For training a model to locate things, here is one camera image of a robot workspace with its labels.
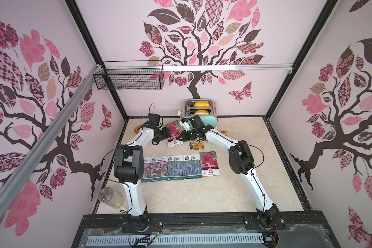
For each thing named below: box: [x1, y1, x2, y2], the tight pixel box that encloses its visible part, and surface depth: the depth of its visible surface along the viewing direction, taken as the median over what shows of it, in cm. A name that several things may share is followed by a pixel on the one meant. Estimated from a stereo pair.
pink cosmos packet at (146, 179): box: [140, 157, 151, 183], surface depth 92 cm
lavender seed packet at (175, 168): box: [165, 155, 185, 182], surface depth 94 cm
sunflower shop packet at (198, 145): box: [188, 138, 206, 151], surface depth 105 cm
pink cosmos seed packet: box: [149, 155, 168, 183], surface depth 94 cm
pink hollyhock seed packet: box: [199, 150, 221, 177], surface depth 97 cm
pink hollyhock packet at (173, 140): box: [165, 119, 184, 149], surface depth 102 cm
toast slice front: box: [194, 110, 210, 116], surface depth 97 cm
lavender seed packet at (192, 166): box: [182, 153, 203, 180], surface depth 95 cm
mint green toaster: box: [183, 98, 219, 128], surface depth 101 cm
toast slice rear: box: [194, 100, 211, 109], surface depth 100 cm
